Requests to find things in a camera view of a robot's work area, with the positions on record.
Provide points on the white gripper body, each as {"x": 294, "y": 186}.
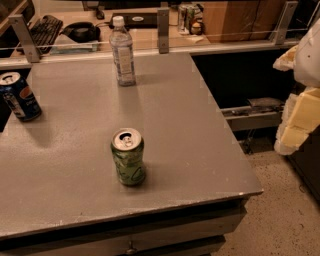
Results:
{"x": 309, "y": 60}

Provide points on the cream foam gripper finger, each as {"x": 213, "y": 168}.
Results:
{"x": 286, "y": 61}
{"x": 301, "y": 116}

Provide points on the blue pepsi can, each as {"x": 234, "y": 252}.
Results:
{"x": 19, "y": 96}

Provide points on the clear plastic water bottle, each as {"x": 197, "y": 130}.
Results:
{"x": 122, "y": 49}

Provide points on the green soda can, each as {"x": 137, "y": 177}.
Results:
{"x": 127, "y": 147}

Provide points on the brown cardboard box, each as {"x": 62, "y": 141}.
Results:
{"x": 231, "y": 21}

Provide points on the small round brown object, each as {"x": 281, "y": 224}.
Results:
{"x": 196, "y": 28}

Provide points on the black flat device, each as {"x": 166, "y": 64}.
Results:
{"x": 137, "y": 20}

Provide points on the black headphones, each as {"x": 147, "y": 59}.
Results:
{"x": 82, "y": 32}

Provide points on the drawer knob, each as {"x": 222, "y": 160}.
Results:
{"x": 131, "y": 250}

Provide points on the black keyboard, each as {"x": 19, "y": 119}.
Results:
{"x": 45, "y": 31}

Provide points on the right metal bracket post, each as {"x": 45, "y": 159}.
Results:
{"x": 284, "y": 21}

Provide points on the metal bracket post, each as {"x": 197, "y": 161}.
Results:
{"x": 163, "y": 29}
{"x": 28, "y": 45}
{"x": 284, "y": 21}

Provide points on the middle metal bracket post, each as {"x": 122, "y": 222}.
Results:
{"x": 163, "y": 29}

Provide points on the left metal bracket post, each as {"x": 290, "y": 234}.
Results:
{"x": 28, "y": 45}

